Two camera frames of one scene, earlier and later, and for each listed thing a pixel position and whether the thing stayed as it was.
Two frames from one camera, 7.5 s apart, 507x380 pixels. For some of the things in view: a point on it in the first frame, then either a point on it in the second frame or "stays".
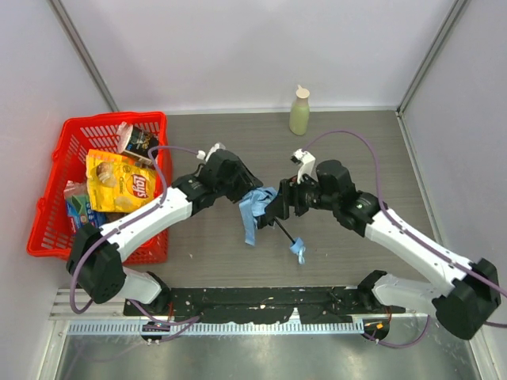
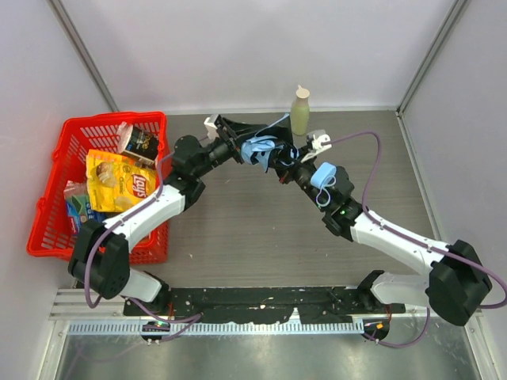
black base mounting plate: x=260 y=305 stays
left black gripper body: x=245 y=182 → x=231 y=139
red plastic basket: x=76 y=136 stays
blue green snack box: x=78 y=206 stays
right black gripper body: x=283 y=199 → x=293 y=168
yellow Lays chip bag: x=118 y=183 stays
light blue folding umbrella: x=253 y=204 → x=272 y=146
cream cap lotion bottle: x=299 y=112 stays
